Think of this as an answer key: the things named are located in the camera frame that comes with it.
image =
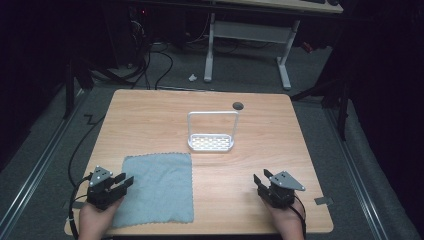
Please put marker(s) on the white metal rack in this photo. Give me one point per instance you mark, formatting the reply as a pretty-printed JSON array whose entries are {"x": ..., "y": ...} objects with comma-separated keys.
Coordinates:
[{"x": 210, "y": 143}]

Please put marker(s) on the person's right hand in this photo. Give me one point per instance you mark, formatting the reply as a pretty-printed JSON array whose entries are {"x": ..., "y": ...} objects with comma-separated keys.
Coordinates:
[{"x": 288, "y": 223}]

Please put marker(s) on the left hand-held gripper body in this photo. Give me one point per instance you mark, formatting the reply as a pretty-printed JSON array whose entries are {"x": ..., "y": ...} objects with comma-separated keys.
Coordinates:
[{"x": 100, "y": 176}]

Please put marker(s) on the grey cloth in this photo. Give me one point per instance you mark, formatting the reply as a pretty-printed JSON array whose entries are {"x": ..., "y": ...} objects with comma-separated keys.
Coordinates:
[{"x": 160, "y": 190}]

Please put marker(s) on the metal floor rail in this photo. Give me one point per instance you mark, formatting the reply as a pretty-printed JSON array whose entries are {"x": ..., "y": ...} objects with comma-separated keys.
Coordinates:
[
  {"x": 356, "y": 173},
  {"x": 36, "y": 170}
]

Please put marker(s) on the person's left hand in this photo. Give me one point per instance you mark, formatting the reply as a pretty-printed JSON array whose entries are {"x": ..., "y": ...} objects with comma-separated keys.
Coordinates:
[{"x": 95, "y": 223}]

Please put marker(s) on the white-legged desk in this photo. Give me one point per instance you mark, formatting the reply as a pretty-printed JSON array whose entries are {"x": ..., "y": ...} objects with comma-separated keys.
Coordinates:
[{"x": 250, "y": 31}]

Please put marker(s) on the black stand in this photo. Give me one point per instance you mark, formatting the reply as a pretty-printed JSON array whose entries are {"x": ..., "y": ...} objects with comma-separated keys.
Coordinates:
[
  {"x": 341, "y": 110},
  {"x": 69, "y": 90}
]

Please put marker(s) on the grey tape piece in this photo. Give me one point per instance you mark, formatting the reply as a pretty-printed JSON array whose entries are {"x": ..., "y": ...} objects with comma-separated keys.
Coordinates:
[{"x": 323, "y": 201}]

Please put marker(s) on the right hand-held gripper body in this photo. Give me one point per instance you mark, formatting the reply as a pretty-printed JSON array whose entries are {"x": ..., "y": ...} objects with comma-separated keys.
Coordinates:
[{"x": 283, "y": 181}]

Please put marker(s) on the crumpled white paper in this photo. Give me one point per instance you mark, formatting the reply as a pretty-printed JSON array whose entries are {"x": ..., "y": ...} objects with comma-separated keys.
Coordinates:
[{"x": 192, "y": 78}]

